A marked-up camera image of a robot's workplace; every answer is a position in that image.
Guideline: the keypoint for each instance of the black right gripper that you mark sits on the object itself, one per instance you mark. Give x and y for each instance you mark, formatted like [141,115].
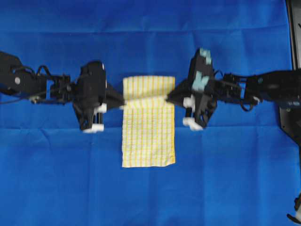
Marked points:
[199,106]

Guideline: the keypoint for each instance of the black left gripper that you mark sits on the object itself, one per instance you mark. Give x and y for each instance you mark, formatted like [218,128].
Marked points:
[90,119]

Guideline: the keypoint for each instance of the yellow striped towel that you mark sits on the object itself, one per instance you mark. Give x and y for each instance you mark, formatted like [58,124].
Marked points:
[148,122]

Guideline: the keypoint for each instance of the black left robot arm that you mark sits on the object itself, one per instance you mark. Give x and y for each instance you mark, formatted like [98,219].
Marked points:
[39,87]

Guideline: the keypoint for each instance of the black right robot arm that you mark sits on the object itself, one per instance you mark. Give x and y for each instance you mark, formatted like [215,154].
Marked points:
[281,87]

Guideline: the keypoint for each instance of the blue table cloth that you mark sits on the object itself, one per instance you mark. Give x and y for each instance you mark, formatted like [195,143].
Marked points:
[242,170]

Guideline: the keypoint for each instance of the black white clip corner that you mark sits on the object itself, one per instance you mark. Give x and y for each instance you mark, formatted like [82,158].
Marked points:
[297,207]

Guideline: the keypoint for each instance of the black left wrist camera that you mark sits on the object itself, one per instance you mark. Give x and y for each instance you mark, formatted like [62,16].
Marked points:
[91,84]

